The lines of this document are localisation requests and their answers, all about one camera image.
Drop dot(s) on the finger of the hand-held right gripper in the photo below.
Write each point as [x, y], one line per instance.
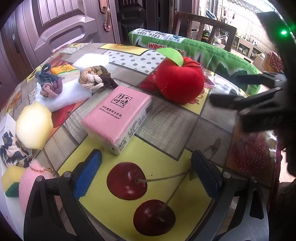
[259, 78]
[231, 99]

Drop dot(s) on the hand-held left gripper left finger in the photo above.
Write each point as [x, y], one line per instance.
[89, 176]

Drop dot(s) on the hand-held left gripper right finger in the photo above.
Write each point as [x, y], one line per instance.
[205, 176]

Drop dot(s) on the pink tissue pack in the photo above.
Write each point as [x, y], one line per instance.
[115, 115]

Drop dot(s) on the pale yellow hexagonal sponge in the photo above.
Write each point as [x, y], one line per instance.
[32, 127]

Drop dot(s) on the yellow and green sponge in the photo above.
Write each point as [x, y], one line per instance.
[12, 176]

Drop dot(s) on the person's right forearm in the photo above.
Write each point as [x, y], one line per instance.
[289, 204]

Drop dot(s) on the red patterned cushion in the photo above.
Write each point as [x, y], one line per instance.
[274, 61]

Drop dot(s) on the green gum pack pillow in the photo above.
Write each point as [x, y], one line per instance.
[208, 51]

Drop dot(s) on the red apple plush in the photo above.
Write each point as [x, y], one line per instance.
[180, 78]

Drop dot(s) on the fruit print tablecloth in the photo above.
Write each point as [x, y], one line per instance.
[161, 129]

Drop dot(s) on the black helmet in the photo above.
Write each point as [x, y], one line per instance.
[205, 36]

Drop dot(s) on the white foam block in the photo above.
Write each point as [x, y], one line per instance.
[67, 99]
[92, 60]

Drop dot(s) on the wooden chair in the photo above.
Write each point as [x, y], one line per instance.
[185, 20]

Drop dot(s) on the black metal gate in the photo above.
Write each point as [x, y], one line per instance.
[134, 14]

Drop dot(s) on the dark brown door leaf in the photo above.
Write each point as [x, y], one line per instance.
[13, 60]

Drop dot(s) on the purple panelled door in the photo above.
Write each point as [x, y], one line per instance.
[57, 23]

